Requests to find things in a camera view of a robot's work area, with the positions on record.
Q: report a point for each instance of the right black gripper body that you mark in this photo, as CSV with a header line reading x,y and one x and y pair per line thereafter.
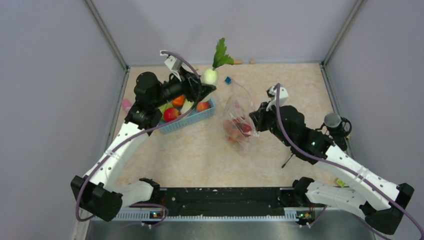
x,y
268,120

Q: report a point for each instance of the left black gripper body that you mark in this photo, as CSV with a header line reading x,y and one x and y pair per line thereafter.
x,y
176,87

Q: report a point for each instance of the orange pumpkin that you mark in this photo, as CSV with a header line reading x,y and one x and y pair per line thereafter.
x,y
179,102

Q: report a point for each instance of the white radish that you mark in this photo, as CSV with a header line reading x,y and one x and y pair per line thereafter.
x,y
221,57

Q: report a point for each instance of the clear pink-dotted zip bag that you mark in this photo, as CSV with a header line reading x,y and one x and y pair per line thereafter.
x,y
240,104

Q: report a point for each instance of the red cherry bunch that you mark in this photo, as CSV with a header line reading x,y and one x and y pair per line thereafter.
x,y
237,130

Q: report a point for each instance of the red yellow apple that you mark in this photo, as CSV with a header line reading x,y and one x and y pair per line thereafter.
x,y
170,114

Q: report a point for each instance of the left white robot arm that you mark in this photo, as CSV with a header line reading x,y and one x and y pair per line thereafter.
x,y
96,192

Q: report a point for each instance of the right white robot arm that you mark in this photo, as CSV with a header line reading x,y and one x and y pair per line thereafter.
x,y
380,203

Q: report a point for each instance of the green leafy vegetable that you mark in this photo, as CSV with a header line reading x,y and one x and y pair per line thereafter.
x,y
187,105

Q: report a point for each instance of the red peach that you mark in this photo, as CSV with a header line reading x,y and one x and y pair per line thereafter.
x,y
203,106

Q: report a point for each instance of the light blue plastic basket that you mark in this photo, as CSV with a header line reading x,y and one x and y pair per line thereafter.
x,y
192,118

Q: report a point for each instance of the green apple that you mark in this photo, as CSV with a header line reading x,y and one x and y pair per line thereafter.
x,y
166,106

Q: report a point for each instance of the blue square block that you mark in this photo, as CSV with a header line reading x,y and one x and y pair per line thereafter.
x,y
228,80

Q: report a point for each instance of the pink cylindrical bottle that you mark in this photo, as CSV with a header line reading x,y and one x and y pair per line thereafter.
x,y
126,105

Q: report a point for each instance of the black microphone on stand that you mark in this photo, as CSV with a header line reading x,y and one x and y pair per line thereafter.
x,y
334,129

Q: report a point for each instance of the small green block front right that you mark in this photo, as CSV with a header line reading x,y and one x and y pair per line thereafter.
x,y
340,183

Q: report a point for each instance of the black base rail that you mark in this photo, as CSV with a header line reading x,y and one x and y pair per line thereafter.
x,y
222,204

